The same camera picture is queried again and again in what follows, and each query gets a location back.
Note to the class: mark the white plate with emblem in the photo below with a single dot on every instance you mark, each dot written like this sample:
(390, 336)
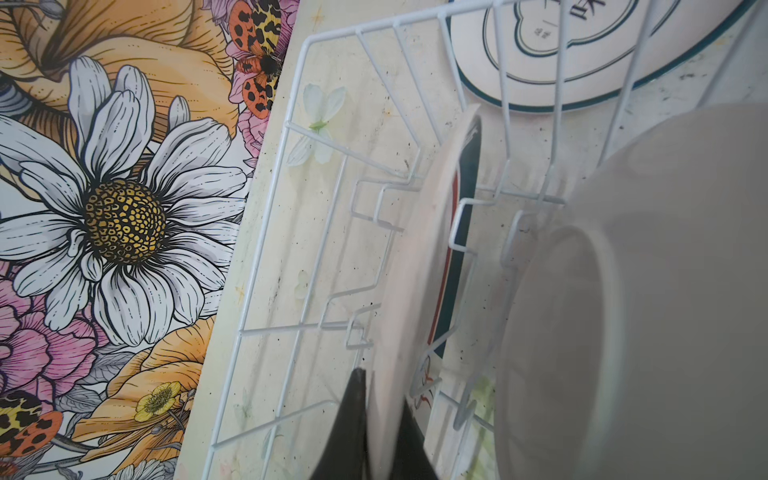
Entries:
(512, 58)

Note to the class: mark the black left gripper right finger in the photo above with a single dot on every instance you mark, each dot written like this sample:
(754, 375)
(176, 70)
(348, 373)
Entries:
(410, 461)

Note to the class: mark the white wire dish rack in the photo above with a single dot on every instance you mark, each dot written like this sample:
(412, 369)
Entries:
(366, 107)

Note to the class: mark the white upturned ceramic bowl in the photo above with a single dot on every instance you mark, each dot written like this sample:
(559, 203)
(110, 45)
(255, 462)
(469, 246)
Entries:
(636, 346)

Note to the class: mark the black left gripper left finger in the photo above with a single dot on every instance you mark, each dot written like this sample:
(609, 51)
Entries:
(344, 455)

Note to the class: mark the green red rimmed plate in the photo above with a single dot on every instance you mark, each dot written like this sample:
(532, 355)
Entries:
(411, 294)

